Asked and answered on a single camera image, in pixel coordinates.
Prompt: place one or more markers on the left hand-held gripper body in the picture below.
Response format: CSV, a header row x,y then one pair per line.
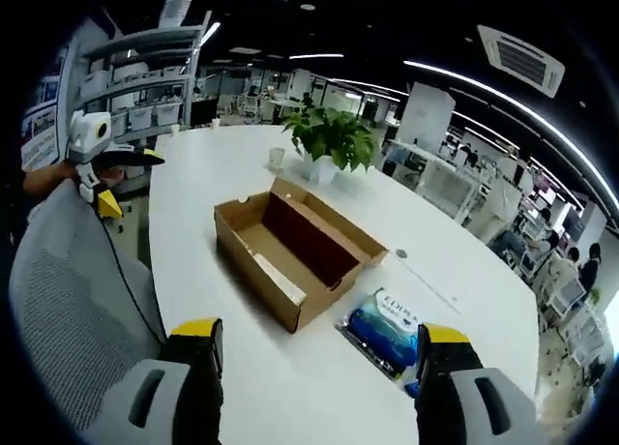
x,y
89,135

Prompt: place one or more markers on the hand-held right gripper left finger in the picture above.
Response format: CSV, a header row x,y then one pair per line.
x,y
193,377

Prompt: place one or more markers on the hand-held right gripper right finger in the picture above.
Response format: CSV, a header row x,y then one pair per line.
x,y
445,382

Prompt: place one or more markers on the soft blue white wipes pack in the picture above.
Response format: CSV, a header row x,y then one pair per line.
x,y
382,324

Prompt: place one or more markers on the brown cardboard shoe box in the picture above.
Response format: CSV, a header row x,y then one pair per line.
x,y
256,280

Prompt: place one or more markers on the white spray bottle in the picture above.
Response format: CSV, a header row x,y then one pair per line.
x,y
283,280

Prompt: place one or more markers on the grey mesh office chair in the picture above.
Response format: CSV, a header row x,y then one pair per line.
x,y
63,280

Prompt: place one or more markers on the grey metal shelf rack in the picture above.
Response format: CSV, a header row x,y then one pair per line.
x,y
145,38

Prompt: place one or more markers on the potted green plant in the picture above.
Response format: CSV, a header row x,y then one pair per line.
x,y
333,135

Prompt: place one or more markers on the long curved ceiling light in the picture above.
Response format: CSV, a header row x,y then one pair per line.
x,y
483,84

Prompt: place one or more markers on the ceiling air conditioner vent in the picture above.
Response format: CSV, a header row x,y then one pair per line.
x,y
522,58

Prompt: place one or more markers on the blue white wall poster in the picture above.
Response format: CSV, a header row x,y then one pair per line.
x,y
41,140

